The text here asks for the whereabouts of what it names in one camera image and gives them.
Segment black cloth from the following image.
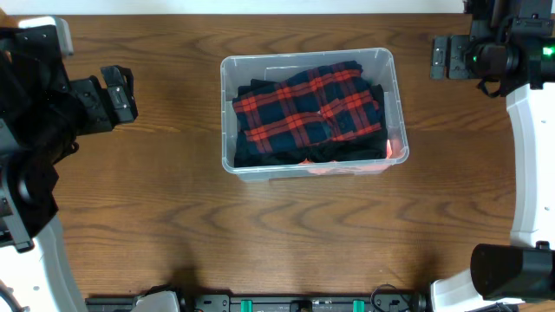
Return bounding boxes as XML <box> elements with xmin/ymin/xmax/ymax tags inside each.
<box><xmin>234</xmin><ymin>85</ymin><xmax>392</xmax><ymax>167</ymax></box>

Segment red navy plaid cloth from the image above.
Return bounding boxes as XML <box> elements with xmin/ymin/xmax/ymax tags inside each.
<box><xmin>232</xmin><ymin>61</ymin><xmax>385</xmax><ymax>154</ymax></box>

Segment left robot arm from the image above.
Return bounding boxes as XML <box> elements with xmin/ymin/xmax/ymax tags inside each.
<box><xmin>1</xmin><ymin>16</ymin><xmax>138</xmax><ymax>311</ymax></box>

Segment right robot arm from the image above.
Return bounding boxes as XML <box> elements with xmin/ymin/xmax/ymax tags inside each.
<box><xmin>426</xmin><ymin>0</ymin><xmax>554</xmax><ymax>311</ymax></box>

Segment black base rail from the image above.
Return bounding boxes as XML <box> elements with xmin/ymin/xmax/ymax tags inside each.
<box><xmin>85</xmin><ymin>284</ymin><xmax>432</xmax><ymax>312</ymax></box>

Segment pink cloth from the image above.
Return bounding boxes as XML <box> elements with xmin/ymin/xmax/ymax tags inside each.
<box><xmin>300</xmin><ymin>140</ymin><xmax>410</xmax><ymax>176</ymax></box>

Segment clear plastic storage container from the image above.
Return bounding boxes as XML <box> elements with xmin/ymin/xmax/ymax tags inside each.
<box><xmin>220</xmin><ymin>48</ymin><xmax>409</xmax><ymax>181</ymax></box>

